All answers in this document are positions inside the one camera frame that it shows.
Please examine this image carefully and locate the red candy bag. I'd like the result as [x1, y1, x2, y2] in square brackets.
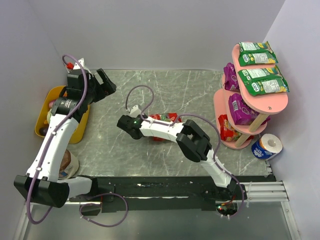
[147, 112, 183, 143]
[218, 114, 254, 142]

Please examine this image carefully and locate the purple candy bag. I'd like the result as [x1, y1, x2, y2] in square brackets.
[228, 93, 260, 126]
[223, 62, 240, 92]

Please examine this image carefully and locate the green candy bag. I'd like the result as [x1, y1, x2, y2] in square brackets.
[238, 41, 278, 67]
[237, 66, 290, 97]

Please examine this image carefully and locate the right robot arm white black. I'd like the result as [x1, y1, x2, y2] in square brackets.
[117, 115, 237, 193]

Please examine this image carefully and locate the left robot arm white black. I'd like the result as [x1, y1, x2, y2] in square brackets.
[13, 68, 117, 208]

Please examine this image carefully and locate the pink three-tier shelf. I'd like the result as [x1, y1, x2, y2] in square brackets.
[213, 41, 289, 150]

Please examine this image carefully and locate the yellow basket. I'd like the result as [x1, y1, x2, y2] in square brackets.
[34, 85, 91, 144]

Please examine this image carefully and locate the purple toy onion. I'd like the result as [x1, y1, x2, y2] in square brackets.
[48, 100, 55, 109]

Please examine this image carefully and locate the green toy cabbage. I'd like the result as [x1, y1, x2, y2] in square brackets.
[46, 109, 52, 125]

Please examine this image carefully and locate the purple toy eggplant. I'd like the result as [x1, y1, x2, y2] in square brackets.
[39, 127, 48, 136]

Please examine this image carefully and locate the beige cloth bag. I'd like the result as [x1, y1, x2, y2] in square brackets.
[58, 149, 80, 180]

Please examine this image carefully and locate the toilet paper roll blue wrapper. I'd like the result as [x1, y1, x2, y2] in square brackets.
[251, 133, 283, 160]

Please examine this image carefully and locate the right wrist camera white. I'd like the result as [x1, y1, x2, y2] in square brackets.
[126, 104, 142, 118]

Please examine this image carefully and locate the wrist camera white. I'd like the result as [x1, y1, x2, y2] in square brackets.
[63, 58, 91, 73]
[126, 104, 142, 118]

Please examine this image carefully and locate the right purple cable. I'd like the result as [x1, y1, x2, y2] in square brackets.
[125, 85, 246, 221]

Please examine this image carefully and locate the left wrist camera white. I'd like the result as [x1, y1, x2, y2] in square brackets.
[63, 58, 91, 73]

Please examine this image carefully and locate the aluminium frame rail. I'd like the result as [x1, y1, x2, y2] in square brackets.
[23, 181, 290, 206]

